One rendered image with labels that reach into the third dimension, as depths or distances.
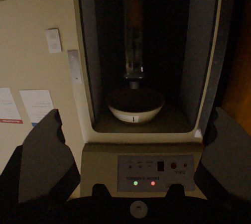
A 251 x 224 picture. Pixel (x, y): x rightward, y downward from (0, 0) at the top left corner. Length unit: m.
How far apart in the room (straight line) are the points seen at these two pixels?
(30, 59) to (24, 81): 0.15
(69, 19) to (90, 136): 0.28
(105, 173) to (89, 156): 0.06
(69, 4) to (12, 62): 0.74
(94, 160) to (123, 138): 0.09
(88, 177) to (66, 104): 0.58
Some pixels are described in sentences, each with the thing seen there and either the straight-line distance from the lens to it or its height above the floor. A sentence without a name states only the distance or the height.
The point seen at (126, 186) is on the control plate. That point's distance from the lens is 0.39.
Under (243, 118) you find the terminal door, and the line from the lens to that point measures 0.29.
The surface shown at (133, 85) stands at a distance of 0.39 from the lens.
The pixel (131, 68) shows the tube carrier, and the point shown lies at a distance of 0.35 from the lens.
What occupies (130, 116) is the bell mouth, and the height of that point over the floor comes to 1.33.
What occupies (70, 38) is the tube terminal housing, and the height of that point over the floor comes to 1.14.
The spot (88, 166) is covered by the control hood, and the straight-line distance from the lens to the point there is 0.40.
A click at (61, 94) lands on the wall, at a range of 0.89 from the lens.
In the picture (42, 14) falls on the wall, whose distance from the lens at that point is 0.84.
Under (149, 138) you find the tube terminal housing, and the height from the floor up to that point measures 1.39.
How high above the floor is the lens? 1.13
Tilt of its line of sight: 27 degrees up
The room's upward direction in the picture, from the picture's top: 178 degrees clockwise
